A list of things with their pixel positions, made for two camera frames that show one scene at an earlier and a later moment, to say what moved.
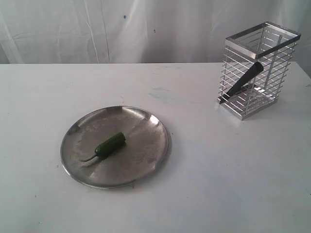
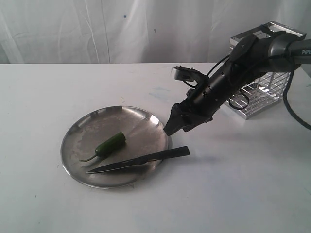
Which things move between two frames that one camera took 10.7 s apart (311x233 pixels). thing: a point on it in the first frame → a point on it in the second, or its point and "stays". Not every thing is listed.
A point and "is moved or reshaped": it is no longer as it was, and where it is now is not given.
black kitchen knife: (251, 72) is moved or reshaped
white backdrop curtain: (138, 31) stays
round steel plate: (131, 163) stays
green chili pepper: (109, 146) stays
